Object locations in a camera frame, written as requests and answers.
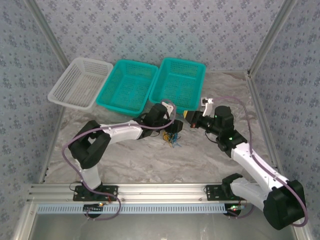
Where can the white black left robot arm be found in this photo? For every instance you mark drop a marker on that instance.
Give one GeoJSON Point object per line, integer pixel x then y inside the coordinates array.
{"type": "Point", "coordinates": [120, 131]}

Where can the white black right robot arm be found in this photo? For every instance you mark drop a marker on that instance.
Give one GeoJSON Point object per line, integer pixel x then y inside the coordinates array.
{"type": "Point", "coordinates": [257, 162]}

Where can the teal plastic basket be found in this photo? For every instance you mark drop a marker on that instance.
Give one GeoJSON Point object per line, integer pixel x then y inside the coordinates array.
{"type": "Point", "coordinates": [180, 82]}
{"type": "Point", "coordinates": [130, 85]}

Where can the white plastic basket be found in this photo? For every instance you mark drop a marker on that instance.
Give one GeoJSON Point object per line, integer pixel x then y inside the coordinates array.
{"type": "Point", "coordinates": [75, 85]}

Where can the black controller board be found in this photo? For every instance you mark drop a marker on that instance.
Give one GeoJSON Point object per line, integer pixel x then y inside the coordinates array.
{"type": "Point", "coordinates": [231, 212]}
{"type": "Point", "coordinates": [91, 208]}

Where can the grey metal panel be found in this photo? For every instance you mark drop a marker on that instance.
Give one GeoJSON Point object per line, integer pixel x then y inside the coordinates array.
{"type": "Point", "coordinates": [162, 227]}

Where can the aluminium side rail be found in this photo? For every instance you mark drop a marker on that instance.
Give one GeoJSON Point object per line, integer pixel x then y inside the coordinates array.
{"type": "Point", "coordinates": [60, 120]}
{"type": "Point", "coordinates": [260, 112]}

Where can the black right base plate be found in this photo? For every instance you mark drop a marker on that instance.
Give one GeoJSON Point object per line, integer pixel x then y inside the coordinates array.
{"type": "Point", "coordinates": [212, 192]}

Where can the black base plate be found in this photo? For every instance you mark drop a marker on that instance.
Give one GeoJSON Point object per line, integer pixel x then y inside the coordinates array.
{"type": "Point", "coordinates": [212, 192]}
{"type": "Point", "coordinates": [112, 188]}

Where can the aluminium mounting rail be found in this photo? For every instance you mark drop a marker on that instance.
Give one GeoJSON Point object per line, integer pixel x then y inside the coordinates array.
{"type": "Point", "coordinates": [162, 192]}

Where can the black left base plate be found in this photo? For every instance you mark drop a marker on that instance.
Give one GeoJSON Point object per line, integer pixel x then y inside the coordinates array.
{"type": "Point", "coordinates": [112, 188]}

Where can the aluminium corner post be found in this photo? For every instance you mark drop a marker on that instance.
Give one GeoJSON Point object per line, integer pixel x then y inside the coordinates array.
{"type": "Point", "coordinates": [276, 30]}
{"type": "Point", "coordinates": [47, 30]}

